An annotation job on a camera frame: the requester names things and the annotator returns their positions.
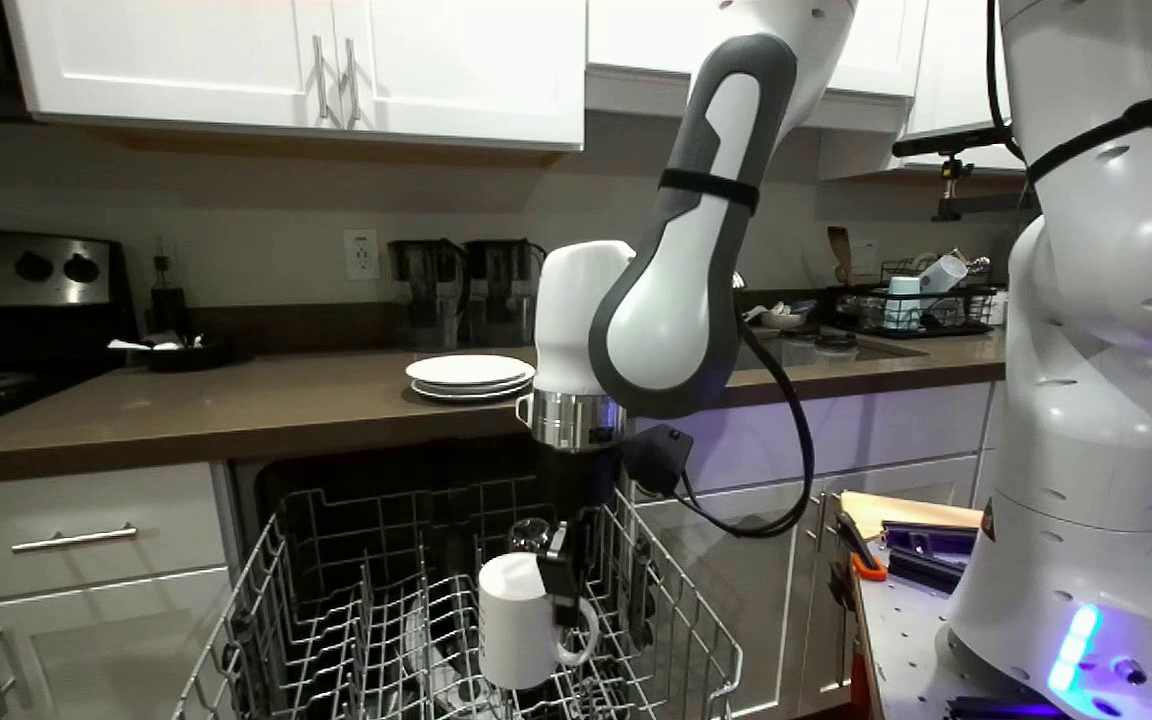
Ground white upper cabinets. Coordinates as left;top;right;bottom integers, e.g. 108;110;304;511
0;0;1152;175

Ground black dish drying rack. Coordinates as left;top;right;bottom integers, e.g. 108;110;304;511
838;274;1003;338

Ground white wall outlet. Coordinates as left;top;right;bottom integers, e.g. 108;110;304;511
346;232;379;280

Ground steel kitchen sink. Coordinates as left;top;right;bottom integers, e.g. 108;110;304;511
737;337;924;371

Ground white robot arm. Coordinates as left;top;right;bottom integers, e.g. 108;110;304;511
535;0;1152;717

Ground black coffee maker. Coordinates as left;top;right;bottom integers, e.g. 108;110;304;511
390;236;546;352

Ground orange handled tool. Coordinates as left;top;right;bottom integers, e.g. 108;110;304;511
838;506;889;585

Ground black stove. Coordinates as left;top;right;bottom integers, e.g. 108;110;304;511
0;228;138;417

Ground white cup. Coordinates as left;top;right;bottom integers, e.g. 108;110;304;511
475;553;600;692

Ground dark bottle on counter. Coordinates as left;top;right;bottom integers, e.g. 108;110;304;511
149;253;193;337

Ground wire dishwasher rack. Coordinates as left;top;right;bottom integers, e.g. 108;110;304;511
167;474;743;720

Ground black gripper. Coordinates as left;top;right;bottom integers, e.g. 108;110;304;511
535;447;628;629

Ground white lower drawer cabinet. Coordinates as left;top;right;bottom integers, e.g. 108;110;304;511
0;463;228;720

